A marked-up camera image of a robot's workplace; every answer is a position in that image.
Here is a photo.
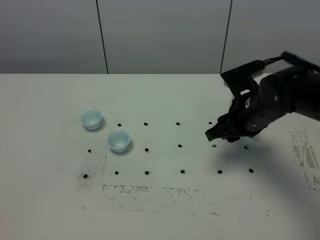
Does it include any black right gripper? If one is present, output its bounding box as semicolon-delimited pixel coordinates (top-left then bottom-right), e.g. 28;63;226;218
205;97;265;143

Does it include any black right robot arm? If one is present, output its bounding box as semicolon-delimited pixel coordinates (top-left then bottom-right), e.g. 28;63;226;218
205;51;320;143

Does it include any near light blue teacup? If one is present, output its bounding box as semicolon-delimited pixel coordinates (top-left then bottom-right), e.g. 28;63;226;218
106;129;131;154

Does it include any light blue teacup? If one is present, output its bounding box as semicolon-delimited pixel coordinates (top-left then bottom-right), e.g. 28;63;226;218
80;108;102;131
106;129;131;154

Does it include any far light blue teacup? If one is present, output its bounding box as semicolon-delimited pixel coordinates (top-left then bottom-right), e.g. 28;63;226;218
80;108;102;131

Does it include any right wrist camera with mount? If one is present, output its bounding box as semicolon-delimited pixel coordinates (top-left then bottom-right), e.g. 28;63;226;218
220;60;266;100

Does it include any black braided right cable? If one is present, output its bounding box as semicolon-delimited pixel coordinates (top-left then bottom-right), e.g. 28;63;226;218
262;51;320;71

